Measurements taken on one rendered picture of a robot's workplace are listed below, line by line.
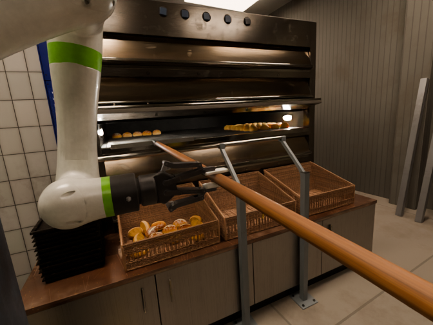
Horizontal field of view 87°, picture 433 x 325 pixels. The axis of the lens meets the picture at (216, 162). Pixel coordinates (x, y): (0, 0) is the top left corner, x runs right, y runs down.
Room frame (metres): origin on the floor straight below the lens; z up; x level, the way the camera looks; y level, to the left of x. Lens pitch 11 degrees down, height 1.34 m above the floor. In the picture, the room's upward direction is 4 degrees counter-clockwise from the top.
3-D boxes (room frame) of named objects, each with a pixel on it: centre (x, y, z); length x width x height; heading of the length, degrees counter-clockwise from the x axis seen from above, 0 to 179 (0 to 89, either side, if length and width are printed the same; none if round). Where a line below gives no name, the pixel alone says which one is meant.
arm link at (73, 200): (0.49, 0.31, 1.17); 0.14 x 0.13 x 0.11; 113
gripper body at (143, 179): (0.55, 0.15, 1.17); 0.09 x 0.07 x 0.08; 113
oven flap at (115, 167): (1.85, -0.08, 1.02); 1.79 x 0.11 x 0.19; 113
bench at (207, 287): (1.54, -0.09, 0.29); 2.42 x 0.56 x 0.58; 113
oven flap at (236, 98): (1.85, -0.08, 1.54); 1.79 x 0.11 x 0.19; 113
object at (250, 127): (2.48, -0.44, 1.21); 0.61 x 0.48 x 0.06; 23
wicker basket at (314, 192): (1.85, -0.75, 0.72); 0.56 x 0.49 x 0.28; 113
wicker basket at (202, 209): (1.37, 0.35, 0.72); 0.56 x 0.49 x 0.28; 114
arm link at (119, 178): (0.52, 0.22, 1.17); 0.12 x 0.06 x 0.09; 23
